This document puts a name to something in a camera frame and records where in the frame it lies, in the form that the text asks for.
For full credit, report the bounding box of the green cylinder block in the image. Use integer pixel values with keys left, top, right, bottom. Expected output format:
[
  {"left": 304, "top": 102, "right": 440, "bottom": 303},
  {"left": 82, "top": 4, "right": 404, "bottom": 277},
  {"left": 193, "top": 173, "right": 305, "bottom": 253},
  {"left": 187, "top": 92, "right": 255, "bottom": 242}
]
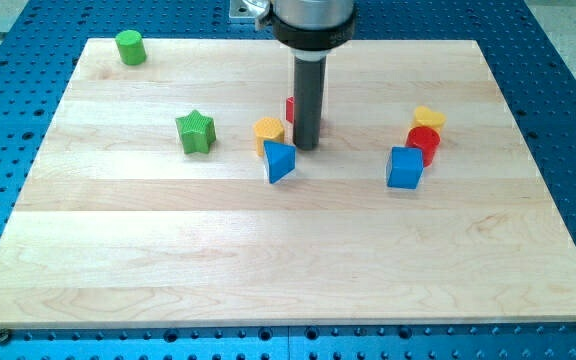
[{"left": 115, "top": 30, "right": 147, "bottom": 66}]

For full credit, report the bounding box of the silver metal bracket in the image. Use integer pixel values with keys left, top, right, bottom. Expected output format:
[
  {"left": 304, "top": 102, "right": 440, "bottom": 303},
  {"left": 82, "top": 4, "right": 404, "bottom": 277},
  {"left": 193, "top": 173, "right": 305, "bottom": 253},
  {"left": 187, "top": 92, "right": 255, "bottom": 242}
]
[{"left": 228, "top": 0, "right": 270, "bottom": 23}]

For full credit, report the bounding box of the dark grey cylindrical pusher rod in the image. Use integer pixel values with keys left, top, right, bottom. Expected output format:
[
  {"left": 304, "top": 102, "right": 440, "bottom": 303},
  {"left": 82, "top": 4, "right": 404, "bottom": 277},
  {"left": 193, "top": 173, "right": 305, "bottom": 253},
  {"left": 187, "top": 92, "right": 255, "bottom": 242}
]
[{"left": 293, "top": 58, "right": 326, "bottom": 150}]

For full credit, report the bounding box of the blue cube block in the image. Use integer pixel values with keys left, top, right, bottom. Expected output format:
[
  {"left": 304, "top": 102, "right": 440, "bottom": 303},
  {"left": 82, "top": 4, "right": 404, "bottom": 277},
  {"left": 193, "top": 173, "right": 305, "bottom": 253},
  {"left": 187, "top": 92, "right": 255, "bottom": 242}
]
[{"left": 386, "top": 147, "right": 424, "bottom": 189}]

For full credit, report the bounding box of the yellow heart block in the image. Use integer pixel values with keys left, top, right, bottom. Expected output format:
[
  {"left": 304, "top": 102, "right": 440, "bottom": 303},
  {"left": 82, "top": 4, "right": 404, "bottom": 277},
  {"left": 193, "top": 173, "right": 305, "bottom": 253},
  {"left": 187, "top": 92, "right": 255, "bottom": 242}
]
[{"left": 410, "top": 106, "right": 447, "bottom": 134}]

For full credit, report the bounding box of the red block behind rod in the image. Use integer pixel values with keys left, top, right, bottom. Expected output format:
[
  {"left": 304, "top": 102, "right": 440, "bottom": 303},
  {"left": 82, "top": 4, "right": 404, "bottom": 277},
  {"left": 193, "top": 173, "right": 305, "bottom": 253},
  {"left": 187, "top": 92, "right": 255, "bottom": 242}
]
[{"left": 285, "top": 96, "right": 294, "bottom": 123}]

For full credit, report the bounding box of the red cylinder block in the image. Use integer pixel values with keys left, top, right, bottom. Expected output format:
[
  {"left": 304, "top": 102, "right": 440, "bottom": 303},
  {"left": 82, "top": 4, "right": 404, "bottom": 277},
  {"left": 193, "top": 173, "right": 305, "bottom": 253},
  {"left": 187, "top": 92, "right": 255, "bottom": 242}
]
[{"left": 405, "top": 126, "right": 441, "bottom": 167}]

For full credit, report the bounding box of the blue triangle block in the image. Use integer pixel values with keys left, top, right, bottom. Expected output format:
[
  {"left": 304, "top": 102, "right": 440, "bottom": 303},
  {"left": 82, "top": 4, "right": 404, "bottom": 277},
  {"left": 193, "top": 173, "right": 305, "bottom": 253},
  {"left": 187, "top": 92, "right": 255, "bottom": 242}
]
[{"left": 263, "top": 140, "right": 296, "bottom": 184}]

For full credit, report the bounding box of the green star block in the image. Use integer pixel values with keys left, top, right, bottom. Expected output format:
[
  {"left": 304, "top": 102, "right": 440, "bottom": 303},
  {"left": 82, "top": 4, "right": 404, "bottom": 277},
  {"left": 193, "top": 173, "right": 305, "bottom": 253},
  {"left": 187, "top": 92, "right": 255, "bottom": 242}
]
[{"left": 175, "top": 110, "right": 216, "bottom": 154}]

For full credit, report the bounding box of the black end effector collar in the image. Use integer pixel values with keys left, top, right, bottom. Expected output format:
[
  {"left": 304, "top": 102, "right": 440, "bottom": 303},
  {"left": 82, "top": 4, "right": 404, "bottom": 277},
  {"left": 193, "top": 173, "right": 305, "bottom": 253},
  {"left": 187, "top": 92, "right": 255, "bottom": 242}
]
[{"left": 270, "top": 6, "right": 357, "bottom": 61}]

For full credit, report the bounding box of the light wooden board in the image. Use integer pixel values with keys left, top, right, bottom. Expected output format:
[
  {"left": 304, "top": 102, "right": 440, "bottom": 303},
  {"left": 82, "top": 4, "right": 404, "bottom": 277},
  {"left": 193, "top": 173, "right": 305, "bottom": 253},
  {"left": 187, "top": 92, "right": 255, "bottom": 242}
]
[{"left": 0, "top": 38, "right": 576, "bottom": 329}]

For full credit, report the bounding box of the yellow hexagon block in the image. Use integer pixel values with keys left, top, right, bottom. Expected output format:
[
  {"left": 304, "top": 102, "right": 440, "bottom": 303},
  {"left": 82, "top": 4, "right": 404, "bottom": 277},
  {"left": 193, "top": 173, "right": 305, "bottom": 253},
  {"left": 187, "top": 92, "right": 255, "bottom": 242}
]
[{"left": 253, "top": 117, "right": 285, "bottom": 157}]

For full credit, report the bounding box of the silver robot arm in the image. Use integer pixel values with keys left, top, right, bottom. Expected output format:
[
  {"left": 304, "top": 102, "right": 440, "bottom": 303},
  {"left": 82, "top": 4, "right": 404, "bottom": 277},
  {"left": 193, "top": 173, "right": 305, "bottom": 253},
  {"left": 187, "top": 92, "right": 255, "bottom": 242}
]
[{"left": 270, "top": 0, "right": 357, "bottom": 150}]

